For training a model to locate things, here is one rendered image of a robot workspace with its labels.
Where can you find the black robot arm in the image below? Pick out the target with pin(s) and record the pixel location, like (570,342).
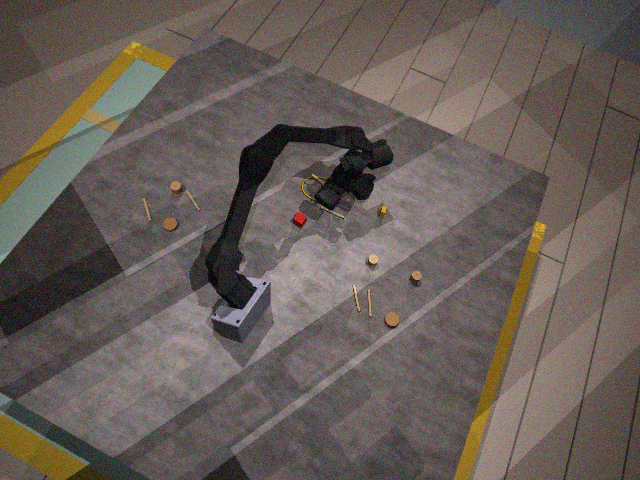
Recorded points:
(256,160)

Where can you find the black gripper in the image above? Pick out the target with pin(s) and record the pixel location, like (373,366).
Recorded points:
(329,194)

